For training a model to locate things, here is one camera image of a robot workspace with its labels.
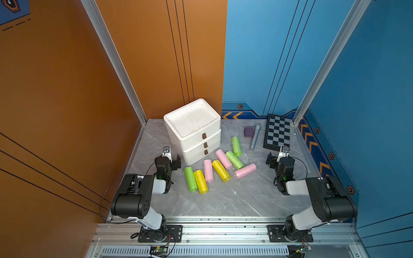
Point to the purple embossed cube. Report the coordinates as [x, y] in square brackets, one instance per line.
[248, 132]

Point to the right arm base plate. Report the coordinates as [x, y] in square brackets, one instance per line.
[281, 233]

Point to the left green circuit board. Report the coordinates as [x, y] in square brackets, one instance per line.
[158, 251]

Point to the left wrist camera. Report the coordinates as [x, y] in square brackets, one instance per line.
[166, 152]

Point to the black silver chessboard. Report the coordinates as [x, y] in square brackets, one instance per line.
[277, 132]

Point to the silver toy microphone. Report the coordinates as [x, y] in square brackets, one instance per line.
[255, 136]

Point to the aluminium mounting rail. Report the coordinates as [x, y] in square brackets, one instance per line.
[226, 237]

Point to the green roll leftmost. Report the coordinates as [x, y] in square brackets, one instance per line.
[191, 181]

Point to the white drawer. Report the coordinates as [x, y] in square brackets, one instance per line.
[200, 138]

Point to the aluminium corner post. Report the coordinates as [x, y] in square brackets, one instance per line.
[350, 23]
[107, 42]

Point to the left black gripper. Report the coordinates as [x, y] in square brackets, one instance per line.
[174, 162]

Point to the green roll near microphone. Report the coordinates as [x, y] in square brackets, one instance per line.
[237, 150]

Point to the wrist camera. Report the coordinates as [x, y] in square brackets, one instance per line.
[284, 152]
[166, 152]

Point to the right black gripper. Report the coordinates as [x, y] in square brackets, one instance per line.
[270, 161]

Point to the yellow roll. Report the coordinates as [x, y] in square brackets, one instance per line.
[201, 182]
[221, 171]

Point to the white three-drawer cabinet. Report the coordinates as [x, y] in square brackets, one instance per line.
[191, 119]

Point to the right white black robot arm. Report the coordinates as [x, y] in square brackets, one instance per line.
[329, 200]

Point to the yellow roll left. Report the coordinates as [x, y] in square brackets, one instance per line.
[201, 182]

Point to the left aluminium corner post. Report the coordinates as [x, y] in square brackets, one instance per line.
[107, 42]

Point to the right aluminium corner post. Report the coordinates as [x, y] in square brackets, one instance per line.
[350, 23]

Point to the right green circuit board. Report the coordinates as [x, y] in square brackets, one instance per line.
[303, 251]

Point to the pink roll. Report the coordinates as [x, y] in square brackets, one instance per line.
[224, 160]
[208, 170]
[245, 171]

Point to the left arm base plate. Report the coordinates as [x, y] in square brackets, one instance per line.
[165, 234]

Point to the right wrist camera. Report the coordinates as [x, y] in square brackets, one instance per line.
[284, 152]

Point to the green circuit board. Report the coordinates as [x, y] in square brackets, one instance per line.
[158, 251]
[303, 251]

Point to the green roll with label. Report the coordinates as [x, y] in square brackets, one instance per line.
[234, 160]

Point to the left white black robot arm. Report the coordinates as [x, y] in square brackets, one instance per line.
[133, 197]

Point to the yellow roll right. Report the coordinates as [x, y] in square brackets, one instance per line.
[221, 171]

